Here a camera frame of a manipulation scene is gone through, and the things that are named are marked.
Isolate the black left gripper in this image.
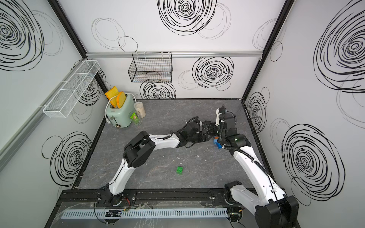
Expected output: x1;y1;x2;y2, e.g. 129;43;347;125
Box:
187;131;213;143

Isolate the light blue long lego brick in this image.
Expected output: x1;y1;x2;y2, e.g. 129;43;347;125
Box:
215;142;222;149

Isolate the bright green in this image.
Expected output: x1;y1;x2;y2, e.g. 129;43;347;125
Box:
176;166;183;175

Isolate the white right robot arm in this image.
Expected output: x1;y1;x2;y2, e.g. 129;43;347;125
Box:
215;106;299;228

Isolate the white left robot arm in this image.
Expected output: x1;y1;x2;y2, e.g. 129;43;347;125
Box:
108;117;216;196

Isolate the clear drinking glass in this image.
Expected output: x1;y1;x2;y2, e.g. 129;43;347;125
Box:
130;111;142;126

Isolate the green snack packet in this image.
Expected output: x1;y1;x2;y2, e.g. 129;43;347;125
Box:
130;112;139;123

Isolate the mint green toaster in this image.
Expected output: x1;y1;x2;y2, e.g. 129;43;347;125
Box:
105;93;136;128

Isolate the right toy bread slice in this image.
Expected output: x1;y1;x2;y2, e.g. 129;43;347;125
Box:
116;92;126;108

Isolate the toy bread slice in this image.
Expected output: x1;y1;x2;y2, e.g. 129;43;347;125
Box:
116;92;126;108
105;86;119;108

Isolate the left toy bread slice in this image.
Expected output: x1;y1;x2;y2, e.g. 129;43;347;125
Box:
105;86;119;108

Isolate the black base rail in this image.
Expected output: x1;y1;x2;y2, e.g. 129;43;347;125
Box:
57;188;242;208

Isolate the black wire basket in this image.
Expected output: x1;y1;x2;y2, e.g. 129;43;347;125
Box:
128;52;173;83

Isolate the white slotted cable duct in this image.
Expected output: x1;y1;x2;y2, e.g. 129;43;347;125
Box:
61;208;228;220

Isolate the white toaster power cable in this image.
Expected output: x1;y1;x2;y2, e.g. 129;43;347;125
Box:
104;92;137;124

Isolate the white mesh wall shelf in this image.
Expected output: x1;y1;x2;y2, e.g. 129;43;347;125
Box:
43;60;100;118

